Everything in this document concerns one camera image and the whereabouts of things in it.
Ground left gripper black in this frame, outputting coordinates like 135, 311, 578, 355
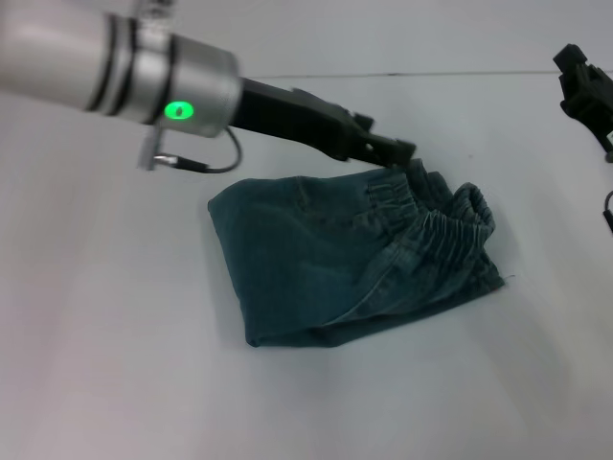
228, 75, 418, 170

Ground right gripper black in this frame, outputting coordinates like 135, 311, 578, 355
552, 43, 613, 165

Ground blue denim shorts with cartoon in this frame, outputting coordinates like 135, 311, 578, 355
206, 157, 507, 349

